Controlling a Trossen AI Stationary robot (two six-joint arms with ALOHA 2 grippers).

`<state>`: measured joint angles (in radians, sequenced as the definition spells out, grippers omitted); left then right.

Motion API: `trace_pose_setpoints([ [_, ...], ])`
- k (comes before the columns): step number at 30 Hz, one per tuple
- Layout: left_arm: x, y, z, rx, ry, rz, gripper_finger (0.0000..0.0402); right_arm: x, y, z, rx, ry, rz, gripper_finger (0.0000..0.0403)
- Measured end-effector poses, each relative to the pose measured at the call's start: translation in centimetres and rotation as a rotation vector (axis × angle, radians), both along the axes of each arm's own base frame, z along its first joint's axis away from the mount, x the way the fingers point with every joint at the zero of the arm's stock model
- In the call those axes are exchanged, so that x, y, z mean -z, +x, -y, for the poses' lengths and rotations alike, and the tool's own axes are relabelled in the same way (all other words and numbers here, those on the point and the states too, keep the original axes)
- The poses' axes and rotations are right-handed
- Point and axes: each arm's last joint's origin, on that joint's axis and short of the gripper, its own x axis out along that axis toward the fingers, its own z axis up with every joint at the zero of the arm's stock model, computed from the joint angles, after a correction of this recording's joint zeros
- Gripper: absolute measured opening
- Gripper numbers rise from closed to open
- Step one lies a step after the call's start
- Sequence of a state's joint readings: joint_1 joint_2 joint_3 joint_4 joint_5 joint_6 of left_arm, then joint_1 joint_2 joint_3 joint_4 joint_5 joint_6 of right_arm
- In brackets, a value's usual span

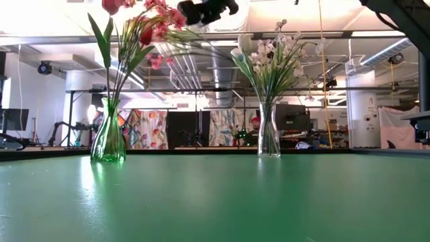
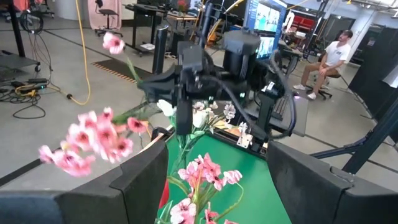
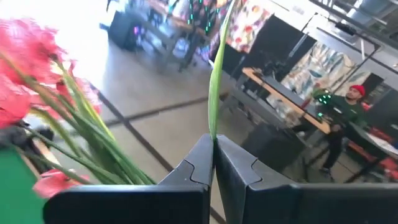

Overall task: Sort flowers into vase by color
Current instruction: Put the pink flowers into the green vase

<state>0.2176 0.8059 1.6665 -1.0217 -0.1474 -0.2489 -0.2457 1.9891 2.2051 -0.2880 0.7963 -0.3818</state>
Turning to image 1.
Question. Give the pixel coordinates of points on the pink blossom spray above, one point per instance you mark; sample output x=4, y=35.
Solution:
x=176, y=18
x=155, y=61

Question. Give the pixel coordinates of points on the red artificial tulip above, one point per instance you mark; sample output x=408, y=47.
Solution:
x=146, y=36
x=112, y=6

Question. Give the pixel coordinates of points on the white artificial tulip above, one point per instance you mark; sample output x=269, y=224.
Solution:
x=244, y=42
x=236, y=54

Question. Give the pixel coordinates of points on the white blossom spray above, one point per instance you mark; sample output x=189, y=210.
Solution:
x=258, y=58
x=299, y=70

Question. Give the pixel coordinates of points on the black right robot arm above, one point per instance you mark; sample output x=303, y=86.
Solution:
x=403, y=23

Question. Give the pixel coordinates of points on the clear glass vase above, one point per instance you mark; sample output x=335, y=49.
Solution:
x=268, y=141
x=108, y=141

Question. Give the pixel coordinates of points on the left clear glass vase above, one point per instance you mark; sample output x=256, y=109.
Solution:
x=108, y=141

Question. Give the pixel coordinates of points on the black partition panel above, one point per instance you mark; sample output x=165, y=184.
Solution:
x=188, y=127

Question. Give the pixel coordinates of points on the white leaf-print curtain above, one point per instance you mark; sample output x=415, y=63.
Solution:
x=221, y=127

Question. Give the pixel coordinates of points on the colourful floral curtain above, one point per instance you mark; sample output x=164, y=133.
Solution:
x=148, y=129

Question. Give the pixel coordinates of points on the person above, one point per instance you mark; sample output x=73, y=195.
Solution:
x=256, y=125

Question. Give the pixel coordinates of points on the black monitor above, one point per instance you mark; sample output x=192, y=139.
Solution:
x=292, y=117
x=13, y=119

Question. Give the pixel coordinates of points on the green table mat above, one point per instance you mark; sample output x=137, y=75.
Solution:
x=215, y=201

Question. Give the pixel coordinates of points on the pink cloth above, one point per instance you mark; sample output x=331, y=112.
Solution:
x=396, y=131

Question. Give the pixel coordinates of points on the silver ceiling air duct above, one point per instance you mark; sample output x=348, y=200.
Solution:
x=221, y=84

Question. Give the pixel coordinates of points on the black metal gantry frame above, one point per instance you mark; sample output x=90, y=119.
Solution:
x=151, y=90

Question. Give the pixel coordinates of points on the black table frame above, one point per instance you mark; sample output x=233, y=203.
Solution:
x=201, y=151

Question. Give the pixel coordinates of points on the black ceiling camera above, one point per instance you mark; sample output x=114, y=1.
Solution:
x=396, y=58
x=44, y=68

